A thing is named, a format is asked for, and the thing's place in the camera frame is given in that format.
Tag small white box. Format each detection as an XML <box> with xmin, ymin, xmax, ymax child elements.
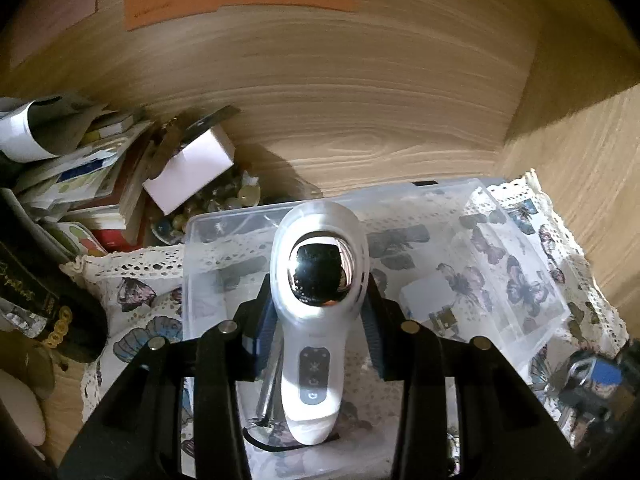
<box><xmin>142</xmin><ymin>125</ymin><xmax>235</xmax><ymax>214</ymax></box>

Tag stack of books and papers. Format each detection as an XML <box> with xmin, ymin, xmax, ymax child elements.
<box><xmin>1</xmin><ymin>93</ymin><xmax>156</xmax><ymax>262</ymax></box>

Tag butterfly print cloth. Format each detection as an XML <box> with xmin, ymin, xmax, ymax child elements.
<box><xmin>60</xmin><ymin>169</ymin><xmax>632</xmax><ymax>480</ymax></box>

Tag white cube charger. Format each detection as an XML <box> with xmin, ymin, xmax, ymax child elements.
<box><xmin>399</xmin><ymin>274</ymin><xmax>464</xmax><ymax>341</ymax></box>

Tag dark wine bottle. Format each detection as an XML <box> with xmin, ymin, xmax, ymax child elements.
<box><xmin>1</xmin><ymin>188</ymin><xmax>108</xmax><ymax>363</ymax></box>

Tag white facial massager device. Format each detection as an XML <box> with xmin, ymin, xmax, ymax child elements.
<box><xmin>270</xmin><ymin>200</ymin><xmax>370</xmax><ymax>446</ymax></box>

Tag clear plastic storage box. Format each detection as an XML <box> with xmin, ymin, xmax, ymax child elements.
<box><xmin>182</xmin><ymin>179</ymin><xmax>572</xmax><ymax>479</ymax></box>

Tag pink sticky note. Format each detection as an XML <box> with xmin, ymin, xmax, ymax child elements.
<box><xmin>9</xmin><ymin>0</ymin><xmax>96</xmax><ymax>68</ymax></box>

